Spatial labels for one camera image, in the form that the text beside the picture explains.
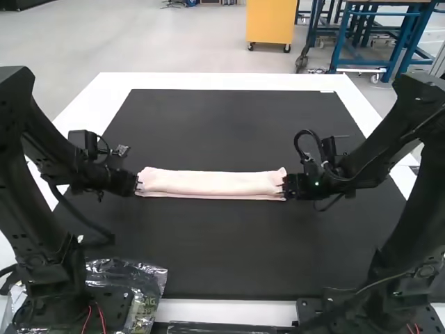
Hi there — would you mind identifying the pale towel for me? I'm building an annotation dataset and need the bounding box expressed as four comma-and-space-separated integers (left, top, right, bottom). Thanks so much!
134, 166, 289, 202

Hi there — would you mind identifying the black mat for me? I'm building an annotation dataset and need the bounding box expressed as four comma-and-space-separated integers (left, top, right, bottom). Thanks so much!
51, 88, 407, 300

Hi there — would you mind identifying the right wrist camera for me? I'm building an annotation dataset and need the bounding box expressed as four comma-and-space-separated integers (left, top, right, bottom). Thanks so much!
320, 134, 339, 164

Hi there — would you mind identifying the blue metal rack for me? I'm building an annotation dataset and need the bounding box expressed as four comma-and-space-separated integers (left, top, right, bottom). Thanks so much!
305, 0, 348, 48
328, 0, 435, 84

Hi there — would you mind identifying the black cable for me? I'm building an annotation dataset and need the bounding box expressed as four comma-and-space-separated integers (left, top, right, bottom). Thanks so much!
48, 180, 117, 246
293, 129, 326, 168

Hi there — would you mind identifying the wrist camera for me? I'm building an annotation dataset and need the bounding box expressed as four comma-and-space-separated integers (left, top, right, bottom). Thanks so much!
320, 134, 339, 164
67, 129, 99, 156

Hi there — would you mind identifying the silver foil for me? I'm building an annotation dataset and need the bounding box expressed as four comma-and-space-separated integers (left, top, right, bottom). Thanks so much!
6, 257, 168, 334

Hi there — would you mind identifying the yellow cabinet on casters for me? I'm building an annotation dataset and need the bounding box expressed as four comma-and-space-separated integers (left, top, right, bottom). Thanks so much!
245, 0, 299, 54

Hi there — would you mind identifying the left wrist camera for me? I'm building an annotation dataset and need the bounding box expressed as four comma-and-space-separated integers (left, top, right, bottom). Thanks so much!
67, 129, 99, 156

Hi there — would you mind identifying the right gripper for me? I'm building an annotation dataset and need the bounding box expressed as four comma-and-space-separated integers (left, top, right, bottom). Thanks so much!
283, 170, 332, 202

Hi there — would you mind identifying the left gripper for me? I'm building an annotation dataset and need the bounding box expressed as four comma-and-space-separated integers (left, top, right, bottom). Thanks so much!
103, 167, 138, 198

